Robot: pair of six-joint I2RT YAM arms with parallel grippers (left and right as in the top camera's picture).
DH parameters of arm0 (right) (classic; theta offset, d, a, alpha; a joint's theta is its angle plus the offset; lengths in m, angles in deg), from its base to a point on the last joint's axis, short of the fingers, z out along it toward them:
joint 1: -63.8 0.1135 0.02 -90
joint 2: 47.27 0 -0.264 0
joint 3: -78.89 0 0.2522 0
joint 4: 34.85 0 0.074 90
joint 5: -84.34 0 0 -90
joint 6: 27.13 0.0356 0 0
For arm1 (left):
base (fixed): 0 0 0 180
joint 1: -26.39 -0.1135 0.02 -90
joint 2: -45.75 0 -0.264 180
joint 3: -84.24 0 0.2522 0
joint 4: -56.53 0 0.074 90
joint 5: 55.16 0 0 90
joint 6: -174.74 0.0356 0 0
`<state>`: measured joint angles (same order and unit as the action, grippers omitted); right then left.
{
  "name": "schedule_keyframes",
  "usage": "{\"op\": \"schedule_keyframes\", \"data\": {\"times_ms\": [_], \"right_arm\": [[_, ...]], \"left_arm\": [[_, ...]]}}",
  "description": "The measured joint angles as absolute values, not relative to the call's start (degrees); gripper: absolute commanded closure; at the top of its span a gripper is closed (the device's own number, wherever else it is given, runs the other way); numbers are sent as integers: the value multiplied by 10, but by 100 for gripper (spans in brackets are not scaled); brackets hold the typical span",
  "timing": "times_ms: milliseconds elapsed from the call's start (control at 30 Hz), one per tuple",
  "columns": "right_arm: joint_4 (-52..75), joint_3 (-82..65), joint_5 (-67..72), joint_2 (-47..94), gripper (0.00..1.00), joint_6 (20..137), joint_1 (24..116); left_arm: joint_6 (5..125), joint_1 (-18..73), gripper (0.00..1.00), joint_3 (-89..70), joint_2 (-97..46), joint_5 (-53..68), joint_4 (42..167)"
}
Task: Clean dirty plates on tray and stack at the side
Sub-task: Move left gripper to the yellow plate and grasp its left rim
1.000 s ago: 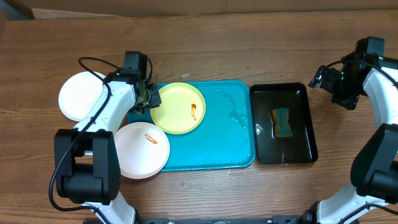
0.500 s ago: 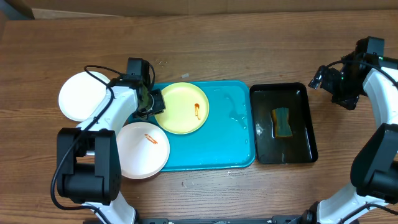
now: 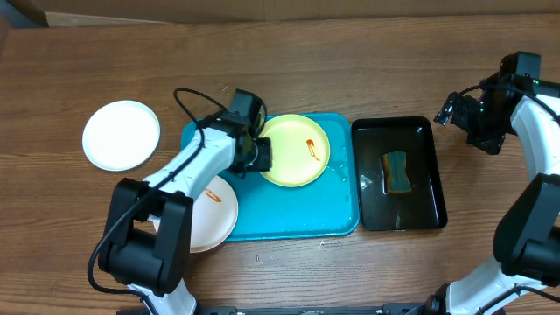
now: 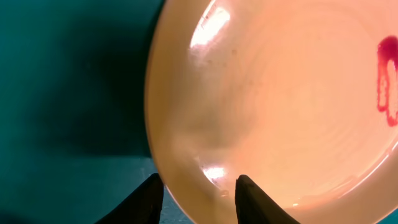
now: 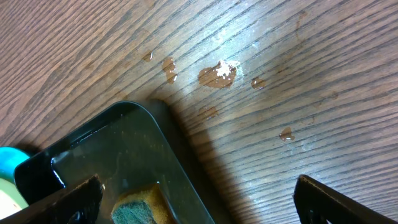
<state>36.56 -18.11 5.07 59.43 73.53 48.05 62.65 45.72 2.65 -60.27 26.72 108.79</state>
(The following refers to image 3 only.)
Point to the blue plastic tray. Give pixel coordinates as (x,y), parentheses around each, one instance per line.
(328,206)

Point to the green yellow sponge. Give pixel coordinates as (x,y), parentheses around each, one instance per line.
(394,171)

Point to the yellow plate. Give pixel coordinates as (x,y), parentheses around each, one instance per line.
(300,150)

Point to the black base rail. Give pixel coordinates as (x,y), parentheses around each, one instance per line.
(386,309)

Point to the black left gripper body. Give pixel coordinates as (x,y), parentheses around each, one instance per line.
(256,157)

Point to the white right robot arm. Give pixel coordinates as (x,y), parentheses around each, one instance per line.
(525,255)

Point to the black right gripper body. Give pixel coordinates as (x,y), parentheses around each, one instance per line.
(486,125)

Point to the black water tray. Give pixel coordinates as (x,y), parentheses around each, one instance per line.
(424,207)

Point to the white plate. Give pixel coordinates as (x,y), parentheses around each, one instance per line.
(121,135)
(214,215)

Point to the cardboard backdrop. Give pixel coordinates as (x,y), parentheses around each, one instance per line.
(202,11)

